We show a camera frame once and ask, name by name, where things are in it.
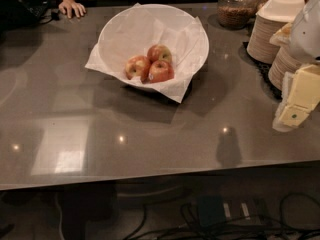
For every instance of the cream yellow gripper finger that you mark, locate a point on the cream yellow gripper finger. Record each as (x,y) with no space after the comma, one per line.
(304,95)

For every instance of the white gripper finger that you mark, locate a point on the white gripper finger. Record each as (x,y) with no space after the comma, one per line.
(286,87)

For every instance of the red apple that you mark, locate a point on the red apple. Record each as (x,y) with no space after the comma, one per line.
(160,71)
(138,66)
(159,52)

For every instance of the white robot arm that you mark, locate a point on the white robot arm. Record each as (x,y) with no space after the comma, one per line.
(304,39)

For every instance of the red apple back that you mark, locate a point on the red apple back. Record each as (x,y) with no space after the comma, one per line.
(159,52)

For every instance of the white bowl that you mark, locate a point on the white bowl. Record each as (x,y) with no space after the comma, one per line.
(151,42)

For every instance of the person's hand on table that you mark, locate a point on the person's hand on table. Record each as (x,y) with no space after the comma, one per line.
(71,9)

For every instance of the black mat under plates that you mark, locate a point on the black mat under plates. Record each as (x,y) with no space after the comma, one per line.
(263,70)

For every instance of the paper plate stack front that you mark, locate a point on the paper plate stack front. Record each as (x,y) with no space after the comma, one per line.
(282,63)

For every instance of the paper plate stack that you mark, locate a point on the paper plate stack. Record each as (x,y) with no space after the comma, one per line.
(259,46)
(282,63)

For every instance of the paper plate stack rear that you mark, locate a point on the paper plate stack rear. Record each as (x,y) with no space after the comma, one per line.
(259,46)

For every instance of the white foam container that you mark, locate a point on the white foam container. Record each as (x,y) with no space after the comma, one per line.
(281,10)

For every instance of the power strip on floor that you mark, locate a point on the power strip on floor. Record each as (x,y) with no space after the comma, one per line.
(243,211)

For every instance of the glass jar with grains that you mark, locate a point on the glass jar with grains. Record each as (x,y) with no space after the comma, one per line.
(235,14)

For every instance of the white paper liner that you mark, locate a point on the white paper liner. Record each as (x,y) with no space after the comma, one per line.
(173,87)

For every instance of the black laptop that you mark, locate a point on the black laptop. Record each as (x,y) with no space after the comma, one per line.
(18,13)

